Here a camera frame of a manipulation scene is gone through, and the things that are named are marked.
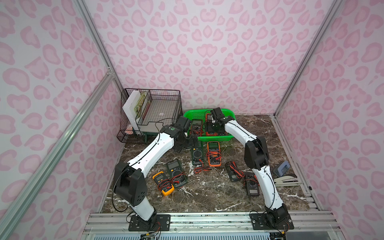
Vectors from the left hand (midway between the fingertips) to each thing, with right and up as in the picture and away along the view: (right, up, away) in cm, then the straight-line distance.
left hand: (192, 143), depth 84 cm
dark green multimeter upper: (+4, -11, +9) cm, 14 cm away
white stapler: (+55, -22, +1) cm, 60 cm away
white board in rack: (-38, +20, +5) cm, 43 cm away
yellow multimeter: (-15, -22, -3) cm, 27 cm away
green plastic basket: (+3, +17, +29) cm, 34 cm away
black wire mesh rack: (-31, +20, +13) cm, 39 cm away
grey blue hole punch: (+53, -15, +3) cm, 55 cm away
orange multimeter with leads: (+13, -8, +9) cm, 18 cm away
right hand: (+11, +9, +21) cm, 25 cm away
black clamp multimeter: (+33, -23, -2) cm, 40 cm away
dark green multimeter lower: (-8, -19, +1) cm, 21 cm away
